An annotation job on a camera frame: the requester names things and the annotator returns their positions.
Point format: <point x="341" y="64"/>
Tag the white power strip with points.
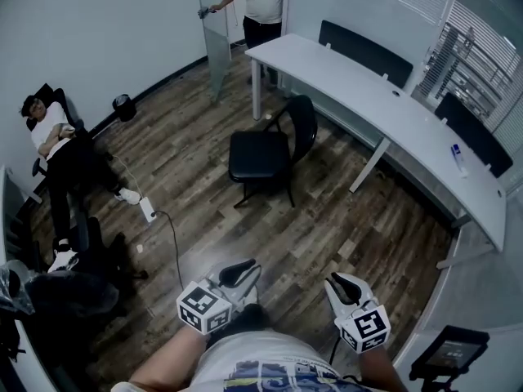
<point x="147" y="210"/>

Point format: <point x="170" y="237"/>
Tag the black office chair base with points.
<point x="100" y="241"/>

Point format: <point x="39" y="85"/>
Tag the white side desk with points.
<point x="24" y="341"/>

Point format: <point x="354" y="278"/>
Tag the clear plastic bag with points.
<point x="14" y="288"/>

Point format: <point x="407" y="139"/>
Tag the frosted glass door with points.
<point x="216" y="47"/>

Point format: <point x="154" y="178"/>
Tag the person's printed white shirt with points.
<point x="265" y="357"/>

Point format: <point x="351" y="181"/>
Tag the long white desk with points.
<point x="367" y="108"/>

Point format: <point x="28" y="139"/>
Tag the black bag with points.
<point x="69" y="292"/>

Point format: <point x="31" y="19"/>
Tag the black waste bin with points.
<point x="124" y="108"/>

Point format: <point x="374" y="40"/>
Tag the person's right forearm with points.
<point x="380" y="370"/>

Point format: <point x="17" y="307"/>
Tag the black reclining office chair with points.
<point x="61" y="96"/>

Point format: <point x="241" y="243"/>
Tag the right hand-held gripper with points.
<point x="365" y="327"/>

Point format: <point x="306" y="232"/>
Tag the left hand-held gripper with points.
<point x="203" y="305"/>

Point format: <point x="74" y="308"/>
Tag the person's left forearm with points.
<point x="171" y="362"/>

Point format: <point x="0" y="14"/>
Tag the window blinds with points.
<point x="470" y="47"/>

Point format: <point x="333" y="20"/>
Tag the black desk partition panel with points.
<point x="363" y="51"/>
<point x="474" y="135"/>

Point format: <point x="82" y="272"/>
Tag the white and blue bottle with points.
<point x="458" y="157"/>

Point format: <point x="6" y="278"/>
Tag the black folding chair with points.
<point x="256" y="153"/>

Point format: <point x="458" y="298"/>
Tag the black monitor on tripod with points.
<point x="449" y="349"/>

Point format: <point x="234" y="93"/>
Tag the person's dark trouser leg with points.
<point x="250" y="319"/>

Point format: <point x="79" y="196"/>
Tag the small white floor socket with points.
<point x="139" y="248"/>

